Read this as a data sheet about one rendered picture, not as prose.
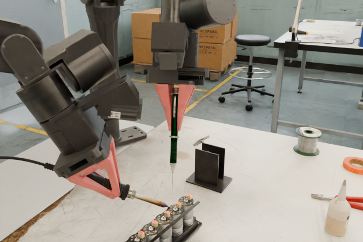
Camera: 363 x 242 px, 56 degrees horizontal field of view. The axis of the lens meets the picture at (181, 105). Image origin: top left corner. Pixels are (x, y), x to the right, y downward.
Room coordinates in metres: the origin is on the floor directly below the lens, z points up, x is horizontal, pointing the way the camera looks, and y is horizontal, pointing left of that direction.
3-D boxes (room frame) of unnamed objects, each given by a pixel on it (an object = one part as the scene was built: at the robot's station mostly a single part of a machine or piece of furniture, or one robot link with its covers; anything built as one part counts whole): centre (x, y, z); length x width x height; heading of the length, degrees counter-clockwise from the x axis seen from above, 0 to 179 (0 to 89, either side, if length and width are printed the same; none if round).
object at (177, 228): (0.44, 0.01, 0.79); 0.02 x 0.02 x 0.05
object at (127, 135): (0.79, 0.19, 0.79); 0.20 x 0.07 x 0.08; 126
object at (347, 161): (0.67, -0.40, 0.76); 0.06 x 0.06 x 0.01
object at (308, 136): (0.75, -0.31, 0.78); 0.06 x 0.06 x 0.05
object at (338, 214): (0.47, -0.26, 0.80); 0.03 x 0.03 x 0.10
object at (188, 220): (0.46, -0.01, 0.79); 0.02 x 0.02 x 0.05
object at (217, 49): (4.37, -0.05, 0.38); 1.20 x 0.80 x 0.73; 69
